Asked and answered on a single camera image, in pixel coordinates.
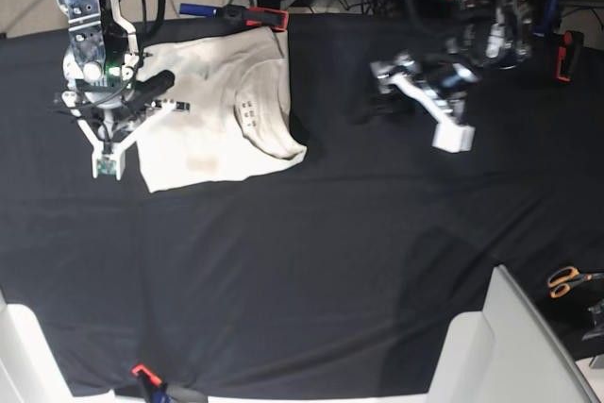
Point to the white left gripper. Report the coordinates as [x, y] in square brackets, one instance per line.
[437, 83]

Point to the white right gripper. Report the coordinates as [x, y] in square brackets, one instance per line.
[111, 132]

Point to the white T-shirt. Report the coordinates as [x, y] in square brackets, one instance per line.
[238, 124]

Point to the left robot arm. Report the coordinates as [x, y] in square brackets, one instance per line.
[476, 36]

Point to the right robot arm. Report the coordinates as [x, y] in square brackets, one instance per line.
[110, 105]

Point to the red black top clamp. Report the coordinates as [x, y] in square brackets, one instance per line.
[277, 20]

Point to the red black clamp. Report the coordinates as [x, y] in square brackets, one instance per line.
[568, 54]
[277, 20]
[149, 387]

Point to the black table cloth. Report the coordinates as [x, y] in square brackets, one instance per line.
[337, 278]

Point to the red black right clamp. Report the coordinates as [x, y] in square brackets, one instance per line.
[568, 54]

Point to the white left side board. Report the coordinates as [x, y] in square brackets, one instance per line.
[29, 371]

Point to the red black bottom clamp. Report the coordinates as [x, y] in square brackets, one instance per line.
[149, 387]

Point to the orange handled scissors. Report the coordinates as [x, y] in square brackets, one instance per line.
[567, 278]

